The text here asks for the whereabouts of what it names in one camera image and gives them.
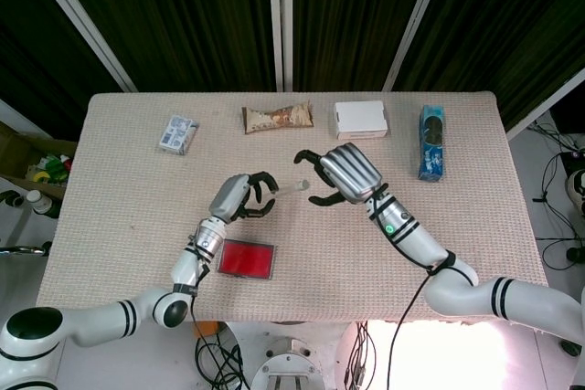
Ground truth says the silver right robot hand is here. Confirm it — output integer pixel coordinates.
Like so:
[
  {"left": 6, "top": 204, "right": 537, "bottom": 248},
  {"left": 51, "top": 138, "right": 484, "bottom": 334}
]
[{"left": 293, "top": 142, "right": 384, "bottom": 206}]

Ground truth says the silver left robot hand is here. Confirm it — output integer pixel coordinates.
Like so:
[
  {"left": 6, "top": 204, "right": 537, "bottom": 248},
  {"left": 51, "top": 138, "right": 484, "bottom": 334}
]
[{"left": 207, "top": 171, "right": 280, "bottom": 223}]

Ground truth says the clear glass test tube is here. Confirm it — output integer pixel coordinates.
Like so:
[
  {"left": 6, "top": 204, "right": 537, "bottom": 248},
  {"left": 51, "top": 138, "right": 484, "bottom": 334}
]
[{"left": 272, "top": 179, "right": 312, "bottom": 202}]

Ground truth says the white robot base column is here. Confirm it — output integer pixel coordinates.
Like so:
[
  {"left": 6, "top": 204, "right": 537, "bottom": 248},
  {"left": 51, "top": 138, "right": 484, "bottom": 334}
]
[{"left": 250, "top": 334, "right": 331, "bottom": 390}]

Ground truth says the white cardboard box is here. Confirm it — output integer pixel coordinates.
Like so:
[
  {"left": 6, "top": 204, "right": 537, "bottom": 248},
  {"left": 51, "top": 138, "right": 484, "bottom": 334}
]
[{"left": 333, "top": 100, "right": 391, "bottom": 141}]

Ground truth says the red rectangular tray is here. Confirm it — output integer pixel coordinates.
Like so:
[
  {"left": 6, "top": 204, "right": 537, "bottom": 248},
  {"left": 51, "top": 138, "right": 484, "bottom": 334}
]
[{"left": 214, "top": 237, "right": 278, "bottom": 280}]

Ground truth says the blue white tissue pack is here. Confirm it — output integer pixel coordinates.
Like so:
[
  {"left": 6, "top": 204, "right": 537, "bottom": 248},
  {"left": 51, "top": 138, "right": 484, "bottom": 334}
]
[{"left": 158, "top": 114, "right": 200, "bottom": 156}]

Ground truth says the blue cookie package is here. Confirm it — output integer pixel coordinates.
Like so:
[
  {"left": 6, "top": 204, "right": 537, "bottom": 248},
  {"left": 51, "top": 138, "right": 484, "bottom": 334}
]
[{"left": 417, "top": 103, "right": 446, "bottom": 182}]

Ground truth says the brown snack wrapper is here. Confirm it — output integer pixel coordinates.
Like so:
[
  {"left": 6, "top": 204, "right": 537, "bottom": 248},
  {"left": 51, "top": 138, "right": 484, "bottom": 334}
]
[{"left": 240, "top": 100, "right": 315, "bottom": 135}]

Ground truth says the beige woven tablecloth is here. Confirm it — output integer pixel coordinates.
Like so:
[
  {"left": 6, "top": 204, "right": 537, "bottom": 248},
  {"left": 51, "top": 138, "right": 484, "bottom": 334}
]
[{"left": 36, "top": 90, "right": 558, "bottom": 323}]

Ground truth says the orange block under table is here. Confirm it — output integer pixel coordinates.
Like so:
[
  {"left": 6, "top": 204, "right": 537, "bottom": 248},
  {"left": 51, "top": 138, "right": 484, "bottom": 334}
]
[{"left": 194, "top": 320, "right": 220, "bottom": 339}]

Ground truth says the white capped dark bottle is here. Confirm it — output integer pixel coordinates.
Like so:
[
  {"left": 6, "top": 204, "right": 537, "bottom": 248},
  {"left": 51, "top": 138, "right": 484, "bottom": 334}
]
[{"left": 26, "top": 189, "right": 61, "bottom": 220}]

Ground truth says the chrome metal bar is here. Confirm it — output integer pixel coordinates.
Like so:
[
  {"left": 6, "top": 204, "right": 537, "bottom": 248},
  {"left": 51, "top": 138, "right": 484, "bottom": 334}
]
[{"left": 0, "top": 240, "right": 54, "bottom": 258}]

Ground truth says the brown cardboard storage box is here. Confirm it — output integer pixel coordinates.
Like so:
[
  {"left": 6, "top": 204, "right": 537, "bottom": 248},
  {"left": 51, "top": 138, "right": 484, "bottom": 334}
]
[{"left": 0, "top": 121, "right": 79, "bottom": 200}]

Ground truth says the small dark bottle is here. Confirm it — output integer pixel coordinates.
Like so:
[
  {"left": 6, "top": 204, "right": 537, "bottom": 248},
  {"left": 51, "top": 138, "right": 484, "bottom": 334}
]
[{"left": 0, "top": 191, "right": 26, "bottom": 209}]

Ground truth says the white black round device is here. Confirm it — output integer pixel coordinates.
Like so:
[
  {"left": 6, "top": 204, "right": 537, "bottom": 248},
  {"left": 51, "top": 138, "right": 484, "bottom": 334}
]
[{"left": 565, "top": 169, "right": 585, "bottom": 216}]

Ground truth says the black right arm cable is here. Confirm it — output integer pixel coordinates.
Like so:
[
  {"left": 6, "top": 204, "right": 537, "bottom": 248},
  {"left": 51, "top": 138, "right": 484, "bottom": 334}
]
[{"left": 386, "top": 266, "right": 447, "bottom": 390}]

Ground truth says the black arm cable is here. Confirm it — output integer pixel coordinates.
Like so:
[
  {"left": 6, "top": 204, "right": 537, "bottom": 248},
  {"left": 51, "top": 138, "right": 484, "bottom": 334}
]
[
  {"left": 186, "top": 234, "right": 251, "bottom": 390},
  {"left": 386, "top": 266, "right": 447, "bottom": 390}
]

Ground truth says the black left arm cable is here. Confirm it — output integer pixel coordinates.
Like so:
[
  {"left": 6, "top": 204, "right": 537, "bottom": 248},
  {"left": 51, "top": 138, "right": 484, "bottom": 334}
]
[{"left": 186, "top": 234, "right": 251, "bottom": 390}]

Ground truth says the white partition frame post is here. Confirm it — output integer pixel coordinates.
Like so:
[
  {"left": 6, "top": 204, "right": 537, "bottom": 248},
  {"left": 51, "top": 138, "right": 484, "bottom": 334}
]
[
  {"left": 19, "top": 0, "right": 139, "bottom": 93},
  {"left": 505, "top": 67, "right": 585, "bottom": 142},
  {"left": 266, "top": 0, "right": 294, "bottom": 92},
  {"left": 381, "top": 0, "right": 452, "bottom": 92}
]

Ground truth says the hanging cable bundle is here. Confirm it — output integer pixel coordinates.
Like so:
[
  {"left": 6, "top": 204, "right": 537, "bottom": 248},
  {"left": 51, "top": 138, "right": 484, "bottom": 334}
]
[{"left": 343, "top": 320, "right": 378, "bottom": 390}]

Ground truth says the black floor cable bundle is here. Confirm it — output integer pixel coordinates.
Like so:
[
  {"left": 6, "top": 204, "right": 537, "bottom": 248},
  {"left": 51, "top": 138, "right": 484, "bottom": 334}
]
[{"left": 525, "top": 120, "right": 585, "bottom": 268}]

